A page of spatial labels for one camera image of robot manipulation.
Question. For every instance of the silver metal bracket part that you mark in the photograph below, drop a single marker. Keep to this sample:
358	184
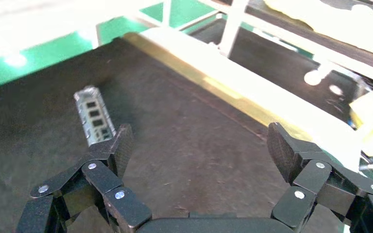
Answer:
86	96

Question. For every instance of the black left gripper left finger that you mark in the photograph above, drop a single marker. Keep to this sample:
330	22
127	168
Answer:
101	177

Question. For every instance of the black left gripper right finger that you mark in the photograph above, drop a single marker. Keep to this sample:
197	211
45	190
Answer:
312	177

